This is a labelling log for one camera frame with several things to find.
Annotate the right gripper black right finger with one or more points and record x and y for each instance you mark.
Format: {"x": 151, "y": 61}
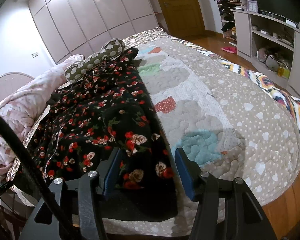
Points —
{"x": 226, "y": 209}

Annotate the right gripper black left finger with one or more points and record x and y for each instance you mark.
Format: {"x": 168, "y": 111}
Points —
{"x": 71, "y": 208}

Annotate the black red floral dress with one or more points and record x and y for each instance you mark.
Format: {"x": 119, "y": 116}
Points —
{"x": 109, "y": 108}

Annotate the cluttered clothes rack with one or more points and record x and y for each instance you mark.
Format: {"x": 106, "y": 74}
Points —
{"x": 225, "y": 8}

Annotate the beige polka dot quilt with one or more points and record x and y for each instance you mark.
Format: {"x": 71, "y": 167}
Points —
{"x": 222, "y": 120}

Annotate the pink floral fleece blanket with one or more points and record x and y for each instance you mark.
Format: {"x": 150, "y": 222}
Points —
{"x": 22, "y": 108}

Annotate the orange geometric pattern blanket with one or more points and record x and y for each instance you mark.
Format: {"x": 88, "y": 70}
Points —
{"x": 291, "y": 103}

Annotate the white round headboard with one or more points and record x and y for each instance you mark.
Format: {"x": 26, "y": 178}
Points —
{"x": 10, "y": 82}

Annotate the pink cloth on floor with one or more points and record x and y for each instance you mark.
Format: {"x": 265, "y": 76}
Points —
{"x": 231, "y": 50}

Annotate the olive white dotted pillow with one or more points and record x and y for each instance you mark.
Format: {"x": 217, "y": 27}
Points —
{"x": 111, "y": 50}

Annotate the white shelving unit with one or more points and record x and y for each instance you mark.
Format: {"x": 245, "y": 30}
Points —
{"x": 271, "y": 46}

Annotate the white wardrobe doors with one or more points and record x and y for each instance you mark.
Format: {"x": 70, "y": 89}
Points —
{"x": 69, "y": 27}

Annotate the purple desk clock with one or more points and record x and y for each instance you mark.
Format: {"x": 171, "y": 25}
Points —
{"x": 252, "y": 6}

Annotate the brown wooden door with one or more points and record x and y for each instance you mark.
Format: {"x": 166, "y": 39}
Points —
{"x": 183, "y": 17}

